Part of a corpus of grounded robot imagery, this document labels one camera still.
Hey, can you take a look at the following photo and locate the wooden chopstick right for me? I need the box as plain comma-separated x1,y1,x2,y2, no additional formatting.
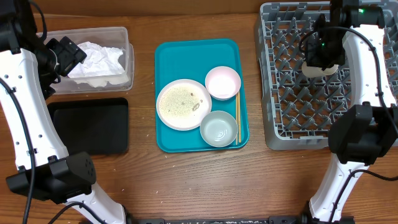
236,91,241,144

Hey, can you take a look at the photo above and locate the clear plastic bin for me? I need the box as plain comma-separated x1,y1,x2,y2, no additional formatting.
45,27,134,95

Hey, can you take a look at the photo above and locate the white cup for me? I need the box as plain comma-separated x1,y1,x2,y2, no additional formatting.
302,62,339,78

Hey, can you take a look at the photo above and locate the teal serving tray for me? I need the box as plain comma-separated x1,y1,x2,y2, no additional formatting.
154,39,243,153

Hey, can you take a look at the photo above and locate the grey-blue bowl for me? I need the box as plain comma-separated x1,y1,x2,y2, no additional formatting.
200,111,238,147

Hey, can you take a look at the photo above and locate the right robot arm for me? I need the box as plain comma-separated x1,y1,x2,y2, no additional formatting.
298,0,397,223

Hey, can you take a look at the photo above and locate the black plastic tray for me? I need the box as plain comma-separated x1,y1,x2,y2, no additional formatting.
47,98,129,156

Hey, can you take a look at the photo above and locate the large white plate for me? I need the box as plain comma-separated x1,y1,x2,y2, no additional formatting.
156,79,212,131

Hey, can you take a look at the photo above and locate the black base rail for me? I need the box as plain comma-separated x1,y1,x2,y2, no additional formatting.
124,216,355,224

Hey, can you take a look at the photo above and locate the wooden chopstick left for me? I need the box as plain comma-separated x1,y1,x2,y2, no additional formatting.
235,92,239,145

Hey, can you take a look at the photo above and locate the white napkin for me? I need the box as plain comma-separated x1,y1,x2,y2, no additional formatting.
68,42,129,88

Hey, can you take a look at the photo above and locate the grey dishwasher rack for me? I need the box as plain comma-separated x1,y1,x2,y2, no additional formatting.
256,1,397,150

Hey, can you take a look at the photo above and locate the pink bowl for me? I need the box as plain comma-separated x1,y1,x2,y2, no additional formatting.
205,66,241,101

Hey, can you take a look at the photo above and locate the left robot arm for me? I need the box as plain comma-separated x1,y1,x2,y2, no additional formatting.
1,0,133,223

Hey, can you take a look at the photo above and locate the wooden chopstick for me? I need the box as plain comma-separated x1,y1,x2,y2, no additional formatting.
236,91,241,144
235,92,239,145

